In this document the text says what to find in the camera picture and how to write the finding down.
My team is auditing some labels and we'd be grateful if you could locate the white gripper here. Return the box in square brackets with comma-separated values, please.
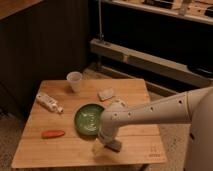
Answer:
[92, 124, 118, 155]

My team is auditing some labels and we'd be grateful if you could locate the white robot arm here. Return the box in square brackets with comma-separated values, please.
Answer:
[98, 86, 213, 171]

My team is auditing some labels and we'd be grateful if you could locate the green ceramic bowl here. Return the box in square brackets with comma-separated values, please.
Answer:
[74, 104, 104, 136]

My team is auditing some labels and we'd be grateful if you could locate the translucent plastic cup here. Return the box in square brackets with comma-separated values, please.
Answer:
[66, 71, 82, 93]

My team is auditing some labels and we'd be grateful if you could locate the wooden folding table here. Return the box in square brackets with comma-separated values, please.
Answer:
[12, 79, 166, 169]

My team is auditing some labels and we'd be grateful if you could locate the orange plastic carrot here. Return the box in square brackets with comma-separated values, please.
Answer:
[41, 130, 65, 139]

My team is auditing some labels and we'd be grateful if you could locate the white rectangular sponge block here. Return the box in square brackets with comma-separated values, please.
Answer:
[98, 88, 114, 101]

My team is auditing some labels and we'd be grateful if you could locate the white squeeze bottle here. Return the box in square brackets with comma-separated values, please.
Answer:
[36, 92, 63, 114]

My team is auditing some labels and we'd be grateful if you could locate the dark wooden cabinet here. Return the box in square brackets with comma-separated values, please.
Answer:
[0, 0, 89, 119]

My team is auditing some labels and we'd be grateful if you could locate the metal shelf rack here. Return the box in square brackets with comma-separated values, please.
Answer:
[89, 0, 213, 91]

